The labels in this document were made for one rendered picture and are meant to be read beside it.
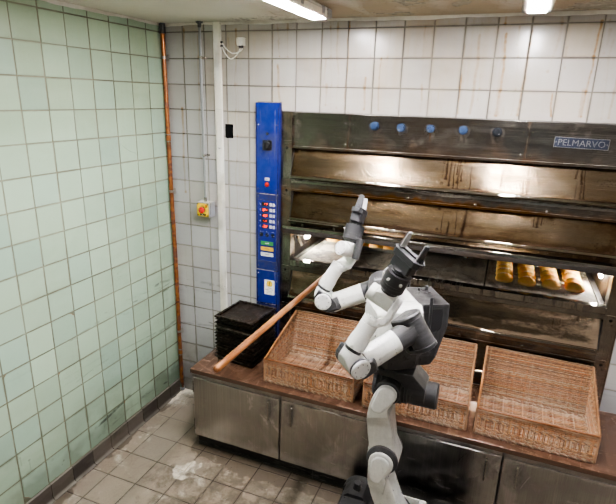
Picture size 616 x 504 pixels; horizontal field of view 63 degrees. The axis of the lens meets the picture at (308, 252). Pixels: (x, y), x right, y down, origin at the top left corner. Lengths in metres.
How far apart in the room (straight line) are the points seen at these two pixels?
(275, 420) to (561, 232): 1.89
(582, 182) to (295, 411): 1.95
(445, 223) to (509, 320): 0.66
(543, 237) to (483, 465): 1.21
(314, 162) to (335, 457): 1.72
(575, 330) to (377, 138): 1.50
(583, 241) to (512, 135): 0.65
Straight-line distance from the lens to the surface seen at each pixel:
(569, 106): 2.82
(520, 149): 2.84
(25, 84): 2.77
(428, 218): 2.91
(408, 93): 2.86
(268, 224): 3.19
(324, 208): 3.06
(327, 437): 3.01
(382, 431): 2.39
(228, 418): 3.26
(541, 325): 3.06
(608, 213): 2.91
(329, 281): 2.31
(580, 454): 2.84
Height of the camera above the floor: 2.19
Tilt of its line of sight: 17 degrees down
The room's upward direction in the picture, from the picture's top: 2 degrees clockwise
